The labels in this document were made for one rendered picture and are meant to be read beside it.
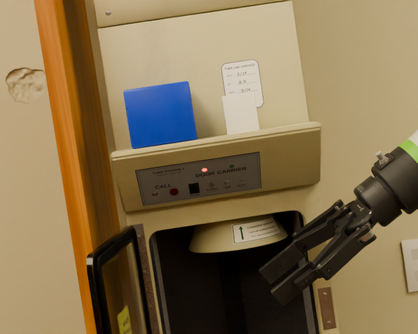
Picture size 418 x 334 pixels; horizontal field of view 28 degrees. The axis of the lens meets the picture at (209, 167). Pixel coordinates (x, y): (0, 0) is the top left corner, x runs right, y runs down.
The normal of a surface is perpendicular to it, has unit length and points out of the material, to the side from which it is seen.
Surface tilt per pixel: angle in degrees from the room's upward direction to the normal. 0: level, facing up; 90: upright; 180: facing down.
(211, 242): 66
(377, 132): 90
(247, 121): 90
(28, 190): 90
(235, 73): 90
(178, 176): 135
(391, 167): 50
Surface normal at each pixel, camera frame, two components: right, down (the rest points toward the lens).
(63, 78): 0.03, 0.05
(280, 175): 0.12, 0.73
